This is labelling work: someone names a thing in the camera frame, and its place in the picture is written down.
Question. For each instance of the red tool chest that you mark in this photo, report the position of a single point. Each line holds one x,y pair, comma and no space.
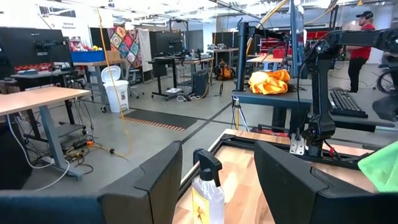
281,51

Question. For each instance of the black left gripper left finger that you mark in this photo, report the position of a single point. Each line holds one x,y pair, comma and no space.
149,193

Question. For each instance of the white trash can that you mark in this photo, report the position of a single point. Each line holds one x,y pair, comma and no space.
116,96

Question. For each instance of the clear spray bottle black trigger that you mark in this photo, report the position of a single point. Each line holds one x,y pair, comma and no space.
206,199

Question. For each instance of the dark grey desk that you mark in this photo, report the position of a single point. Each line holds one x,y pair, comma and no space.
264,99
357,122

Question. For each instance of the black computer keyboard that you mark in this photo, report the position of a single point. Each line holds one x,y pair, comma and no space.
346,104

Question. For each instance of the black monitor stand pole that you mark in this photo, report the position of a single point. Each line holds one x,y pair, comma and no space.
242,56

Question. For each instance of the green microfiber towel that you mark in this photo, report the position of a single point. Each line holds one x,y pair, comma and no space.
382,168

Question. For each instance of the black floor mat orange stripes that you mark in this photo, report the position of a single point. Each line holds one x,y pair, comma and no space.
161,119

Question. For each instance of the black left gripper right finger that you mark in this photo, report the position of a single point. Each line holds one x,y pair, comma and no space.
295,193

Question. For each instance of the blue storage bin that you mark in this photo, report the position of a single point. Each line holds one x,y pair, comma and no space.
87,56

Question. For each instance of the person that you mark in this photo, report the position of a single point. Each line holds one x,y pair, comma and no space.
360,46

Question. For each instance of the black work desk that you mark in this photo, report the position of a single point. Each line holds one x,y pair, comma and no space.
161,60

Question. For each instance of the grey metal mounting bracket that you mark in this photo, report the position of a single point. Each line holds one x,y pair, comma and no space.
297,146

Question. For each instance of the orange microfiber towel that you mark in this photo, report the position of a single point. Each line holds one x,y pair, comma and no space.
267,84

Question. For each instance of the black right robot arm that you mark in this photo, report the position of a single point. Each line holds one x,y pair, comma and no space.
321,93

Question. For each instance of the wooden desk grey legs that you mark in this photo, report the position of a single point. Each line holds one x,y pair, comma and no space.
37,98

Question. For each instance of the red storage trays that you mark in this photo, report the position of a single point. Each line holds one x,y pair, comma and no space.
34,67

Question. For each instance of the large black monitor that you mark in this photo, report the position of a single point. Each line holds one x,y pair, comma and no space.
31,43

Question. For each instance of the white hanging cloth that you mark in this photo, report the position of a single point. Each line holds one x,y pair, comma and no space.
144,46

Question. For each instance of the colourful patchwork quilt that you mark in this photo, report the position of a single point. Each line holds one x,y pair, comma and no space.
124,46

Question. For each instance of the orange shop vacuum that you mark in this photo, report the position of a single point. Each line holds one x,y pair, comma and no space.
225,71

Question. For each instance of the small wooden table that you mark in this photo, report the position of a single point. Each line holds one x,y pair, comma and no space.
264,59

